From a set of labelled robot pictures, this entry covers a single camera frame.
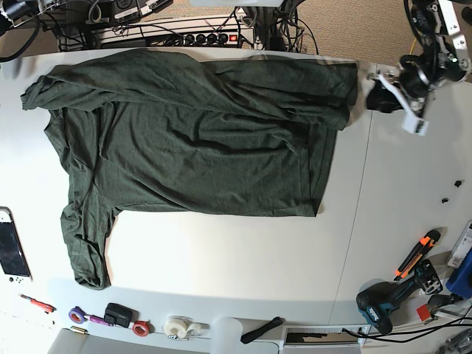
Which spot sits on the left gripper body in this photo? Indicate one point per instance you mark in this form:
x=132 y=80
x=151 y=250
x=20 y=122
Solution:
x=411 y=87

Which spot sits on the dark green t-shirt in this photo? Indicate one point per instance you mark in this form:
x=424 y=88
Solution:
x=151 y=131

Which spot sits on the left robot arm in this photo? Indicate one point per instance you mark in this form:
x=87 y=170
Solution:
x=444 y=57

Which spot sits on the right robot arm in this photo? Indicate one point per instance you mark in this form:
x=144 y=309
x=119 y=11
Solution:
x=35 y=15

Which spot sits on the orange black utility knife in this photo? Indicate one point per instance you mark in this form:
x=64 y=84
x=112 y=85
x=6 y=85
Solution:
x=418 y=252

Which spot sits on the black power strip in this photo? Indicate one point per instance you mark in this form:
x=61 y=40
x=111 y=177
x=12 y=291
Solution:
x=219 y=39

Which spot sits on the blue box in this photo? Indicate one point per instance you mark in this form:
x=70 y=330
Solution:
x=460 y=281

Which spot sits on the teal black power drill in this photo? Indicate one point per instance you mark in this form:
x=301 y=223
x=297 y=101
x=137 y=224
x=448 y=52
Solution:
x=377 y=302

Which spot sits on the white paper roll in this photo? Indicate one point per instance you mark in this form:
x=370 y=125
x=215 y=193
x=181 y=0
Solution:
x=225 y=335

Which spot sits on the clear tape dispenser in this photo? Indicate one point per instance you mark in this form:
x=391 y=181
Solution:
x=183 y=328

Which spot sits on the red tape roll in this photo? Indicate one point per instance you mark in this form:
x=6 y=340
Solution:
x=141 y=328

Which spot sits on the purple tape roll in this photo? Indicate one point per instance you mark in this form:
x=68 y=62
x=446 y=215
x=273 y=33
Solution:
x=77 y=315

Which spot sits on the red screwdriver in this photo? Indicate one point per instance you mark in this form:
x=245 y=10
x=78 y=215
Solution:
x=46 y=308

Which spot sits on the white handheld game console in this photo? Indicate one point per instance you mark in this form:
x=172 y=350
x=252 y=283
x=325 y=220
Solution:
x=13 y=262

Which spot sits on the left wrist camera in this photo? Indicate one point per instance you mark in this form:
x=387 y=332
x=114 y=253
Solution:
x=415 y=125

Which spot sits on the black action camera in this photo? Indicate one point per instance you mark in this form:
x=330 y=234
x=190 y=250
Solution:
x=118 y=315

